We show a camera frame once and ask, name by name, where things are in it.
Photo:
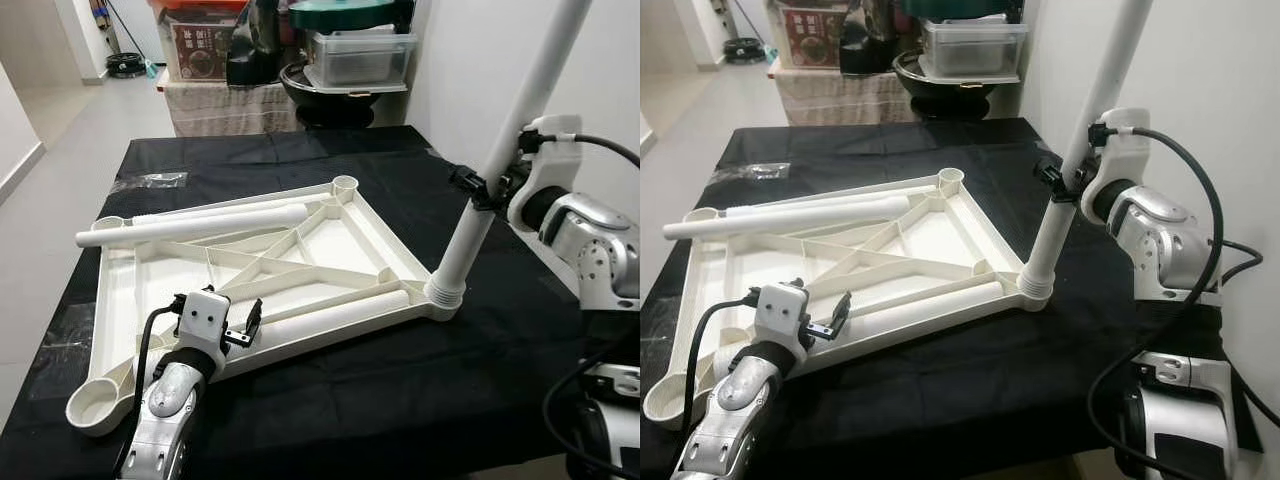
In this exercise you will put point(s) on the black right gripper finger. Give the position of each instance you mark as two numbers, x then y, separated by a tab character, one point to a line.
470	184
1052	178

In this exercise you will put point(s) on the white plastic table leg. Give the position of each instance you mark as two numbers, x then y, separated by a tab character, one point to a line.
880	192
521	120
930	305
190	227
780	217
1114	60
340	312
290	201

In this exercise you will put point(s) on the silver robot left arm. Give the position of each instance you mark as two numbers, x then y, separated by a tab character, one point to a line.
165	410
735	400

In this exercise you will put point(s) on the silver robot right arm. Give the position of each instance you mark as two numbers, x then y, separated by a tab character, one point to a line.
1160	240
590	240

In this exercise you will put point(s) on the cream plastic children table top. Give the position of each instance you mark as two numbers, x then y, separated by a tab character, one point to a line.
330	250
930	240

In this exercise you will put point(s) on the clear plastic bag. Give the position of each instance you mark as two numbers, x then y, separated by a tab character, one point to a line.
150	182
750	172

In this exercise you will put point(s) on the black round bowl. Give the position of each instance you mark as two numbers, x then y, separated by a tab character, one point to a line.
950	100
335	108

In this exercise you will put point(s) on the clear plastic storage box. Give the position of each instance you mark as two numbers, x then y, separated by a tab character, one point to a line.
970	50
360	60

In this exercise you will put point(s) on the black table cloth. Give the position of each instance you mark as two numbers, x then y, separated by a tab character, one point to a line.
950	420
400	400

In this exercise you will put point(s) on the clear tape patch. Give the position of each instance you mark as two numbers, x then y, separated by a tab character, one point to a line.
65	350

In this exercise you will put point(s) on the cloth covered bench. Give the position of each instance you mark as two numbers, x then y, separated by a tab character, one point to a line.
840	100
230	110

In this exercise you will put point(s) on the green round lid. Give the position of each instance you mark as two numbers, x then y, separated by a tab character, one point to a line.
340	14
955	8

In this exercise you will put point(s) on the black bag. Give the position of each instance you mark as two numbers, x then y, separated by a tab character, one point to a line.
865	40
255	50

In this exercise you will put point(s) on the storage box with orange lid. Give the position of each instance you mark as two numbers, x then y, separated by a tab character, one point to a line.
195	45
808	35

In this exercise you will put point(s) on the broom with teal head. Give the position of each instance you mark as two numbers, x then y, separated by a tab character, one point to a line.
755	28
130	38

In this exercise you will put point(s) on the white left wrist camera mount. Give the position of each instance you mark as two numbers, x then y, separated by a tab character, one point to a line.
780	315
205	315

